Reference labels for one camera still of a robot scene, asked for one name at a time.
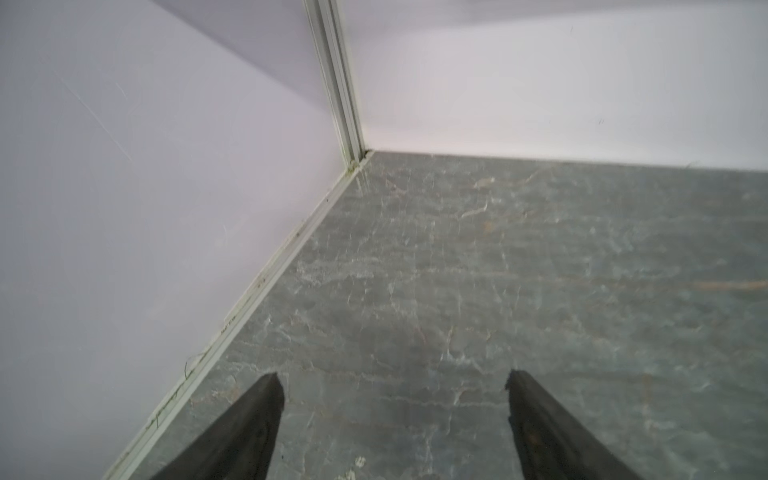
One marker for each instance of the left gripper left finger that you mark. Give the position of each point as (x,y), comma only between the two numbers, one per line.
(240,443)

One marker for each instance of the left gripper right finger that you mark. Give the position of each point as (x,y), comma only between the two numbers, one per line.
(550,442)

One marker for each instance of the aluminium frame profiles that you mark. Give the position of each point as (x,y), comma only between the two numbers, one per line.
(326,28)

